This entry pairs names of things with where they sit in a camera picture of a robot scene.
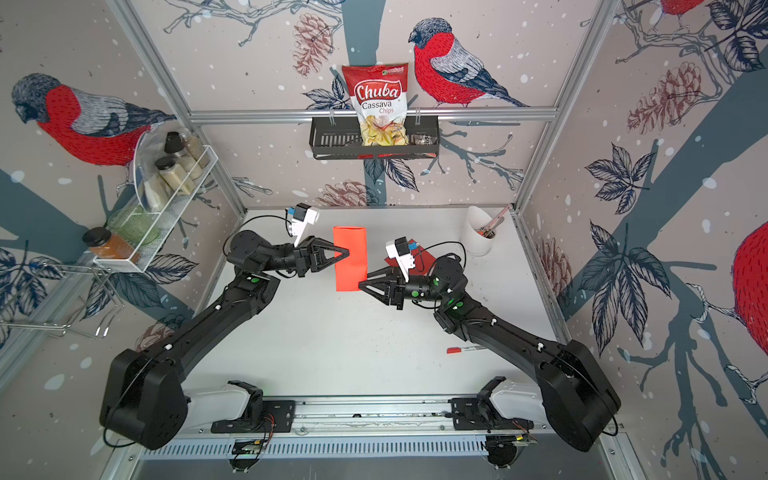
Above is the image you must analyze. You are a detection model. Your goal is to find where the red marker pen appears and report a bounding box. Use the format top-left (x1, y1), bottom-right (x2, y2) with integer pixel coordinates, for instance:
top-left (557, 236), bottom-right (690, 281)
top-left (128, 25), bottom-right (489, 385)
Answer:
top-left (446, 345), bottom-right (486, 355)

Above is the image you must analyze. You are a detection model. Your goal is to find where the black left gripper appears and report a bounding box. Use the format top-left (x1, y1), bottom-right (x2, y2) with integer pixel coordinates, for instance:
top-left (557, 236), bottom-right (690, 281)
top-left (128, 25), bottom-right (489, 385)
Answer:
top-left (260, 237), bottom-right (347, 282)

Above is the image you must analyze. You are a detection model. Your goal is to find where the beige spice bottle front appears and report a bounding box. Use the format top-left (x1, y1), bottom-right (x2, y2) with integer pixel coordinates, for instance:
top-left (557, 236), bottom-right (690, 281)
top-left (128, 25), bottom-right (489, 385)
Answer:
top-left (154, 155), bottom-right (195, 196)

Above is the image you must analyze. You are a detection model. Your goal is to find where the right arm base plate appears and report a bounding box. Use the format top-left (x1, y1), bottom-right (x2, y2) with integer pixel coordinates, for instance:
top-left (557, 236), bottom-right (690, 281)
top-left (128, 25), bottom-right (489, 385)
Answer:
top-left (445, 397), bottom-right (534, 432)

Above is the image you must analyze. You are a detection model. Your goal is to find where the white pen cup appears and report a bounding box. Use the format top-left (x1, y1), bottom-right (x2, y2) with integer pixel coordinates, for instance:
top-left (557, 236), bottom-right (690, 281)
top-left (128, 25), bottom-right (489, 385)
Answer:
top-left (460, 206), bottom-right (493, 257)

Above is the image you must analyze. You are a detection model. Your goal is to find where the orange spice jar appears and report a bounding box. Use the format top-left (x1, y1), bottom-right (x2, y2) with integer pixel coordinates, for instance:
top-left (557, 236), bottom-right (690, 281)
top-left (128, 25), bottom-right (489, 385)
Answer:
top-left (82, 227), bottom-right (140, 263)

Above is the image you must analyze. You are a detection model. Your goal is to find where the chrome wire rack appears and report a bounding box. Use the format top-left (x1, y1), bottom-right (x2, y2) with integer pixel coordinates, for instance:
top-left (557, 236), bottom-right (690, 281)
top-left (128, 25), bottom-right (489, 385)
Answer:
top-left (1, 261), bottom-right (125, 341)

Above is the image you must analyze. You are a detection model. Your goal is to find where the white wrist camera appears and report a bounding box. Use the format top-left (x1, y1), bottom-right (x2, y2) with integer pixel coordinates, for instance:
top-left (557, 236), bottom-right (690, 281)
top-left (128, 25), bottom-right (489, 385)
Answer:
top-left (385, 236), bottom-right (415, 283)
top-left (287, 203), bottom-right (320, 247)

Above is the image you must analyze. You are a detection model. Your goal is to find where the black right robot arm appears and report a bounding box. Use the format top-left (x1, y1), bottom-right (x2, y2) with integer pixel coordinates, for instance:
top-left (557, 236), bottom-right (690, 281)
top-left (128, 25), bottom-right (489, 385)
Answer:
top-left (359, 255), bottom-right (621, 452)

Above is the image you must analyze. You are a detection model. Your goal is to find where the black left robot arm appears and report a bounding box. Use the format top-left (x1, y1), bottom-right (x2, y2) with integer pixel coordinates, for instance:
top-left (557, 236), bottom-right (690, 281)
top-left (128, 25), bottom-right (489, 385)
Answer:
top-left (99, 230), bottom-right (350, 450)

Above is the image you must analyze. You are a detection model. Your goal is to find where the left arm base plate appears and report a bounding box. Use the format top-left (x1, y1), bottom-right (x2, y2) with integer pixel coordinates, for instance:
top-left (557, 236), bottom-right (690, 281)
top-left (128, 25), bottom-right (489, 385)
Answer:
top-left (211, 399), bottom-right (296, 434)

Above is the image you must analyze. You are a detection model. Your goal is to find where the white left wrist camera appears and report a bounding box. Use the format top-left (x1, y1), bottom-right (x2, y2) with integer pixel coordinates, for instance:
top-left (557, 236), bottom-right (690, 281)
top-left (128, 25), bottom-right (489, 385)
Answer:
top-left (287, 203), bottom-right (320, 247)

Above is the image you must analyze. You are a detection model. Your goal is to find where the black wire basket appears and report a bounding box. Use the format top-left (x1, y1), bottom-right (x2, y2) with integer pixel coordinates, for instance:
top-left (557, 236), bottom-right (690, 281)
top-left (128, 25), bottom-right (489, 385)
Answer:
top-left (309, 116), bottom-right (440, 160)

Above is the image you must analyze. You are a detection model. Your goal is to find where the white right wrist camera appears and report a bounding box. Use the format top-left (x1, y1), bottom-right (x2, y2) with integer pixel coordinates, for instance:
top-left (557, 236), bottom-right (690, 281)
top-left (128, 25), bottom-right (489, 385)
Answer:
top-left (385, 236), bottom-right (415, 283)

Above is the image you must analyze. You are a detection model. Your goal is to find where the white wire shelf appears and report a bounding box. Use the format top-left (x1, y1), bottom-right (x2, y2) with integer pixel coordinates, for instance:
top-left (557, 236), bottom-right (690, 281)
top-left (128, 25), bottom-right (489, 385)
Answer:
top-left (94, 121), bottom-right (219, 273)

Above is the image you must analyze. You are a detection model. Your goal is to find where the beige spice bottle rear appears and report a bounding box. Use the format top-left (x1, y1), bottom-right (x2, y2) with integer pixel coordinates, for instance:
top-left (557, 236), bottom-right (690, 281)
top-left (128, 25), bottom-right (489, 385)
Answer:
top-left (164, 131), bottom-right (209, 168)

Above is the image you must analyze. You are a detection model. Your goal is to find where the Chuba cassava chips bag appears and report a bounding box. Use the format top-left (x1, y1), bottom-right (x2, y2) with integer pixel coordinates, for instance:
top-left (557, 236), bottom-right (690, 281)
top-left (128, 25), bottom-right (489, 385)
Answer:
top-left (342, 64), bottom-right (409, 147)

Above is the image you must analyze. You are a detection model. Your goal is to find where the beige spice bottle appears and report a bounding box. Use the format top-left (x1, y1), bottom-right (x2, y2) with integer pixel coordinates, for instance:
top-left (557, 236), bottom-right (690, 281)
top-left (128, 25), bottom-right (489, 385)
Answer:
top-left (154, 155), bottom-right (195, 196)
top-left (164, 131), bottom-right (209, 168)

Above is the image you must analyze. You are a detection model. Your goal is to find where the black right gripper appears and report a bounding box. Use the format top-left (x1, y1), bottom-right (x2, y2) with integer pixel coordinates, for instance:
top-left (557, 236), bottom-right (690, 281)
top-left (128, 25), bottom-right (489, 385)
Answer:
top-left (361, 267), bottom-right (450, 315)

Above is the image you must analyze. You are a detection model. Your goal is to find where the green lidded jar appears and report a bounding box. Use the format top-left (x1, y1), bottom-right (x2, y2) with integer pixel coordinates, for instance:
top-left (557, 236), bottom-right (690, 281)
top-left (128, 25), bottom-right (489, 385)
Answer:
top-left (107, 205), bottom-right (160, 247)

